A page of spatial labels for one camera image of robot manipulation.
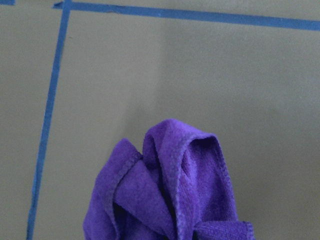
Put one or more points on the purple cloth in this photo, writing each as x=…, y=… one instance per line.
x=177, y=188

